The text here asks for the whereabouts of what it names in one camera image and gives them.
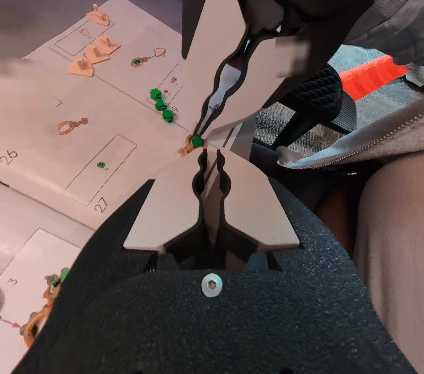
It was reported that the black mesh office chair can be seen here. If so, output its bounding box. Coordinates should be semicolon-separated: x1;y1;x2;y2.
271;63;359;150

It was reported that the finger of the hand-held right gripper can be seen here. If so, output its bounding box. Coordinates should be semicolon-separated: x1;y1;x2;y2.
183;0;248;135
198;0;289;140

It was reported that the peach petal toy piece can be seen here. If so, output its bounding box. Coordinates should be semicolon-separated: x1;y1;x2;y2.
68;57;95;77
96;35;121;55
86;4;111;27
85;45;110;65

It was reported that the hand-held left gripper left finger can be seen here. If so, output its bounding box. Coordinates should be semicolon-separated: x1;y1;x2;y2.
123;149;208;252

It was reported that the orange object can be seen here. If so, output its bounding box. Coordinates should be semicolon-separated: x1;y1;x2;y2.
339;54;410;101

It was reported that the person's right forearm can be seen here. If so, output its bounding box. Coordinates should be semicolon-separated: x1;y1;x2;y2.
344;0;424;87

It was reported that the person's bare leg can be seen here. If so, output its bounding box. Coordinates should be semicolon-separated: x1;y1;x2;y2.
316;187;362;259

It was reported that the white instruction booklet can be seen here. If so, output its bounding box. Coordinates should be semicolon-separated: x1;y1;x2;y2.
0;0;248;374

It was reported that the gold ring toy piece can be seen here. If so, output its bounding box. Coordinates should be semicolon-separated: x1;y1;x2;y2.
178;133;208;156

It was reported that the grey zip jacket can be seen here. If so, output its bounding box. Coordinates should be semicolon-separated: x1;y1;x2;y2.
276;108;424;171

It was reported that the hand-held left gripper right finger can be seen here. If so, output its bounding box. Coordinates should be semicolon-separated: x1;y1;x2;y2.
216;148;301;252

